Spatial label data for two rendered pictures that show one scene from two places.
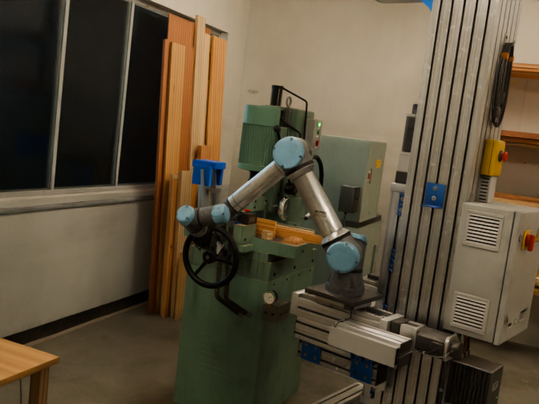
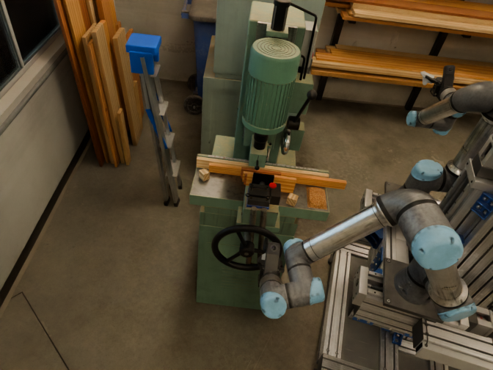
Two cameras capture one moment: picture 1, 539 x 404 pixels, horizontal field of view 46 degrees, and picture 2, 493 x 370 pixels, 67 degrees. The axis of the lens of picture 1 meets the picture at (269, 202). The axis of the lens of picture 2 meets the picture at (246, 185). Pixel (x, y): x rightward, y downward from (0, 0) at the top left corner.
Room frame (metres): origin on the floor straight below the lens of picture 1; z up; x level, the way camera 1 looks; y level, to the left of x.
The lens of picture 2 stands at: (1.98, 0.69, 2.05)
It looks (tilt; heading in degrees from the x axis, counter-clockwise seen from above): 44 degrees down; 333
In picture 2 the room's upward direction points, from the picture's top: 9 degrees clockwise
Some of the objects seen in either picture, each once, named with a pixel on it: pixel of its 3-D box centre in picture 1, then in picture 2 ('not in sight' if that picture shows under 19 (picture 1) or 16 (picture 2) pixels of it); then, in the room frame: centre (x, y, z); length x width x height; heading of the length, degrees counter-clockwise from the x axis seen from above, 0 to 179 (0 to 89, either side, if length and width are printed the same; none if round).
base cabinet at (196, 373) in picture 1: (245, 330); (243, 230); (3.20, 0.04, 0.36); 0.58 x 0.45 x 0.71; 155
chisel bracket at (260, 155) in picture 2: (253, 204); (258, 152); (3.10, 0.08, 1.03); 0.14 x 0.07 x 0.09; 155
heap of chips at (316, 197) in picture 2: (293, 239); (317, 195); (2.89, -0.13, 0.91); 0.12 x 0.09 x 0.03; 155
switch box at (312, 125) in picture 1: (311, 135); (305, 44); (3.32, -0.18, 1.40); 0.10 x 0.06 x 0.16; 155
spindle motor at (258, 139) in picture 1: (259, 138); (269, 88); (3.09, 0.09, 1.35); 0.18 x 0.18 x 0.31
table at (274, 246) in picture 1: (243, 239); (259, 198); (2.97, 0.10, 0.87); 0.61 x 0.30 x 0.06; 65
